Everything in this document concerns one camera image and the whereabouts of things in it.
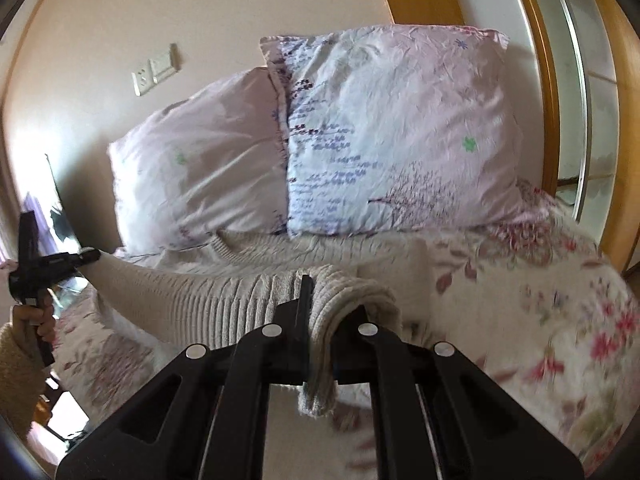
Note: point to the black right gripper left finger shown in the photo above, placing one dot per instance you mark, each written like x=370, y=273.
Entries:
x=204, y=415

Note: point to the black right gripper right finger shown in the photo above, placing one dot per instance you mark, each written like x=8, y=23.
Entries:
x=437, y=415

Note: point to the beige cable-knit sweater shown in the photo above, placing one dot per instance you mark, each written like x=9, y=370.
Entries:
x=216, y=293

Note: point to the person's left hand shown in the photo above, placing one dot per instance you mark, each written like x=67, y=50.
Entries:
x=28, y=323

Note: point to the floral quilt bedspread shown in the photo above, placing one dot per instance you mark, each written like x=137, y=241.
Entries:
x=535, y=305

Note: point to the pink floral pillow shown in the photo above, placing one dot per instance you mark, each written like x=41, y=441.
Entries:
x=212, y=162

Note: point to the white blue-print pillow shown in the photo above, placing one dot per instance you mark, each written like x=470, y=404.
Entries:
x=396, y=128

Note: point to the wooden bed headboard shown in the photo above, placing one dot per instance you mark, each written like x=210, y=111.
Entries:
x=573, y=72

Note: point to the white wall switch outlet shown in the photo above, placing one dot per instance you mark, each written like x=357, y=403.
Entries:
x=155, y=70

